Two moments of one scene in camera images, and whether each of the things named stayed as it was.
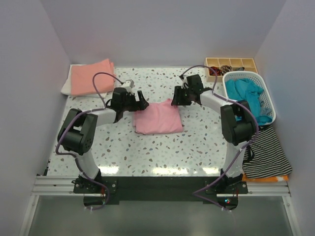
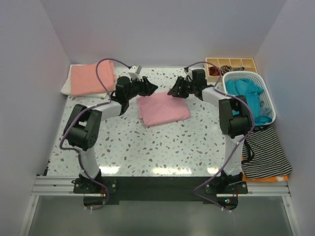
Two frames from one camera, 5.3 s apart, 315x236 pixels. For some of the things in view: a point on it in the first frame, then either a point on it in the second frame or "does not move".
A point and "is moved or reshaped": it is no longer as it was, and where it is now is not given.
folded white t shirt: [67, 86] does not move
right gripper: [177, 100] -> [176, 92]
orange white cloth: [278, 178] does not move
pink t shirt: [159, 117] is moved or reshaped
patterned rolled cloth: [225, 69] does not move
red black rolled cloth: [217, 69] does not move
